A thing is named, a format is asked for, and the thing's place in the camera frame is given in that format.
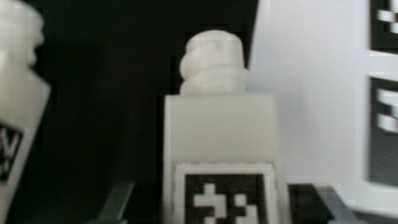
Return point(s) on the white marker sheet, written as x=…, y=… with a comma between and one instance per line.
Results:
x=324, y=64

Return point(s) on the white table leg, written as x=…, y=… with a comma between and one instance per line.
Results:
x=225, y=181
x=24, y=93

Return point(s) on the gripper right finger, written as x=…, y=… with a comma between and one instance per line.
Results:
x=319, y=207

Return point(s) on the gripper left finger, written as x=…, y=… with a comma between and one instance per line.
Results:
x=117, y=203

